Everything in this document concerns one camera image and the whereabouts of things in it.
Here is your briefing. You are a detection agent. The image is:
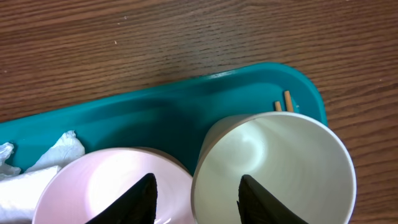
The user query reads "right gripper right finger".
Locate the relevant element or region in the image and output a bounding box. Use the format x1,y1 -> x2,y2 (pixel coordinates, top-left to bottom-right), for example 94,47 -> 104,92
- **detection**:
237,174 -> 308,224

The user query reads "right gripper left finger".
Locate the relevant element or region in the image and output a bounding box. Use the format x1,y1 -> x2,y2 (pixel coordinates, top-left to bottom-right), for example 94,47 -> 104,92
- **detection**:
86,173 -> 158,224

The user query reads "white shallow bowl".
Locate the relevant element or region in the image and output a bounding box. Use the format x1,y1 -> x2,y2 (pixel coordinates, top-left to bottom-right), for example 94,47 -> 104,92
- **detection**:
33,147 -> 195,224

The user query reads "white paper cup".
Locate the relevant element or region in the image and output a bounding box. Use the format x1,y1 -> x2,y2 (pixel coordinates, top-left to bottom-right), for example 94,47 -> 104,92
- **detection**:
191,112 -> 356,224

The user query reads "wooden chopstick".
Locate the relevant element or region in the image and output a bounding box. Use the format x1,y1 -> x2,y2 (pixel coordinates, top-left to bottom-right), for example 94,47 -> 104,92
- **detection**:
284,90 -> 294,112
274,101 -> 282,111

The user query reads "teal serving tray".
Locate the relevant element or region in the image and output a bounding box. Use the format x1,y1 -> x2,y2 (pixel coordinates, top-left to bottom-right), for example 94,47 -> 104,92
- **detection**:
1,62 -> 327,172

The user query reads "crumpled white napkin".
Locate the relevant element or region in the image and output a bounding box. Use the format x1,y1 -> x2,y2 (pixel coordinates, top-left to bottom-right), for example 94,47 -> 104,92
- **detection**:
1,131 -> 85,223

